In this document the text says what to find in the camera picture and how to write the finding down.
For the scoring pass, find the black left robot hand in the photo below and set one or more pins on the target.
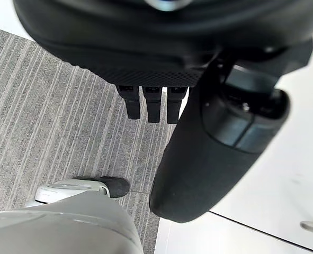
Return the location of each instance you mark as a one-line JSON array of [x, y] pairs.
[[198, 164]]

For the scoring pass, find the dark robot foot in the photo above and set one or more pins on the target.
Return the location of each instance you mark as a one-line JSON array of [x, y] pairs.
[[114, 185]]

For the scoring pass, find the silver robot leg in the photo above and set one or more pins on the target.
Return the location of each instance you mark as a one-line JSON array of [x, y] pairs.
[[58, 225]]

